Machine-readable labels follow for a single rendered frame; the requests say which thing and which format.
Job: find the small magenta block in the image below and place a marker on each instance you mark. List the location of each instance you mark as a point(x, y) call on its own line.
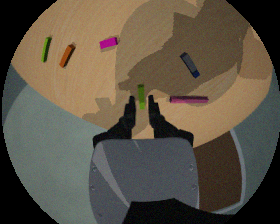
point(108, 42)

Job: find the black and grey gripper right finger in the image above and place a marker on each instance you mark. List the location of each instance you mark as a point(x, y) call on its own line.
point(162, 128)

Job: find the orange rod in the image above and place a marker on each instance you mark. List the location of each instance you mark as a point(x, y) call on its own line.
point(67, 54)

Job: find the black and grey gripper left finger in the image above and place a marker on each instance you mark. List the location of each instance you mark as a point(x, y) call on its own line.
point(123, 127)

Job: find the pink rod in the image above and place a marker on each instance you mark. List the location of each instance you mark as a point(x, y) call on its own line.
point(188, 99)

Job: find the grey rod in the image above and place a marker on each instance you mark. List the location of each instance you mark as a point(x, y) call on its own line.
point(188, 62)

